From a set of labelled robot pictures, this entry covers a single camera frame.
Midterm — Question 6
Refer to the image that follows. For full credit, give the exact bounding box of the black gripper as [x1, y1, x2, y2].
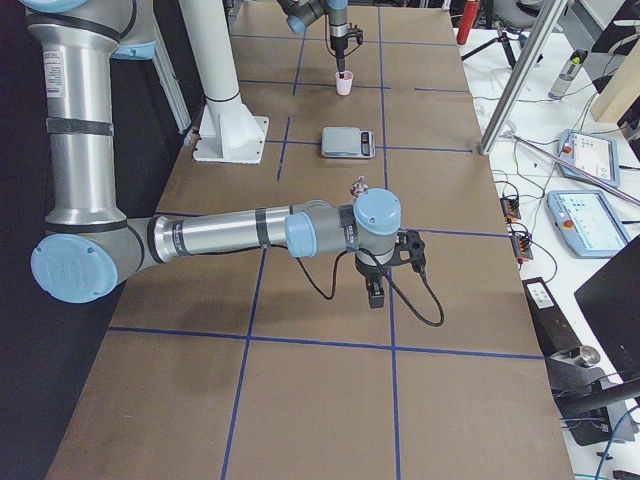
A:
[355, 251, 392, 308]
[328, 21, 348, 79]

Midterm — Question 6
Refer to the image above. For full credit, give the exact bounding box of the orange terminal block lower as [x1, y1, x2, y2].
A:
[510, 231, 533, 265]

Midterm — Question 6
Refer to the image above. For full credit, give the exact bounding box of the clear water bottle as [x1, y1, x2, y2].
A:
[548, 49, 589, 100]

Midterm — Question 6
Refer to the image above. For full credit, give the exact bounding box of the red cylinder tube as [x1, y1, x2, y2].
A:
[456, 0, 480, 45]

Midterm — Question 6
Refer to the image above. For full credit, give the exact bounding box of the black monitor corner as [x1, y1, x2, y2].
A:
[574, 238, 640, 380]

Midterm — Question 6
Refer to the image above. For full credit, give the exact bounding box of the thin metal rod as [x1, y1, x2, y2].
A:
[510, 134, 640, 208]

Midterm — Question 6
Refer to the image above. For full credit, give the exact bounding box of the small sauce container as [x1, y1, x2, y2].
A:
[350, 176, 369, 198]

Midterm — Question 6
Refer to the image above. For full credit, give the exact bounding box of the grey digital kitchen scale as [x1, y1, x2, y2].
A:
[321, 127, 375, 159]

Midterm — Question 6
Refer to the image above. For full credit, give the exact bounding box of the aluminium frame profile post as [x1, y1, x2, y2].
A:
[478, 0, 568, 156]

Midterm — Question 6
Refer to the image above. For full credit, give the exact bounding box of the pink plastic cup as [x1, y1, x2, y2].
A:
[335, 70, 354, 96]

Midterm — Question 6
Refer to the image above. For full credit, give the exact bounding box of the wooden board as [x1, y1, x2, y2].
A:
[591, 43, 640, 123]

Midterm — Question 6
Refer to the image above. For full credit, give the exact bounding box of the blue tape strip lengthwise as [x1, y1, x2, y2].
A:
[376, 7, 402, 479]

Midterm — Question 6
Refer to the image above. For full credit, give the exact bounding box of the teach pendant far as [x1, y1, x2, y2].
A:
[558, 129, 620, 187]

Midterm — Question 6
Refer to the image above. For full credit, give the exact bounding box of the black clamp stand base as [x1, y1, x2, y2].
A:
[545, 346, 639, 446]

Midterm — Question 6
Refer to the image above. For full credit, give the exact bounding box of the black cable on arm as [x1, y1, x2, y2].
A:
[291, 249, 445, 327]

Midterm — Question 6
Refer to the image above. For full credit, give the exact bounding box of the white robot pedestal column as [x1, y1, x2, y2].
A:
[179, 0, 269, 164]

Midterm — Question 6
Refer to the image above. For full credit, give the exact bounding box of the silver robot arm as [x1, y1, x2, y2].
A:
[277, 0, 349, 79]
[20, 1, 408, 308]

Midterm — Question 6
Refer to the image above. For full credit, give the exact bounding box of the black box with label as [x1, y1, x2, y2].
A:
[522, 277, 582, 357]

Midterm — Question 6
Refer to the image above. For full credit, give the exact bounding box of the orange terminal block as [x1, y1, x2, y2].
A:
[510, 231, 533, 265]
[499, 196, 521, 223]

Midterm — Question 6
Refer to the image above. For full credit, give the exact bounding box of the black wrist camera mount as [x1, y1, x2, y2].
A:
[391, 230, 426, 274]

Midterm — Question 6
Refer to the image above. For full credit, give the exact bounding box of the blue tape strip crosswise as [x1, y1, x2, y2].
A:
[107, 326, 544, 361]

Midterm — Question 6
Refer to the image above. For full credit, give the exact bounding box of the orange terminal block upper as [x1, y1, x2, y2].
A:
[499, 196, 521, 223]

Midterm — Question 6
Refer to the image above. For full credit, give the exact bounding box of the teach pendant near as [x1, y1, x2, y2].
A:
[546, 190, 631, 258]

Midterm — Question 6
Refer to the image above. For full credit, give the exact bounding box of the teach pendant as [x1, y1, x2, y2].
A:
[558, 129, 620, 187]
[546, 190, 631, 258]

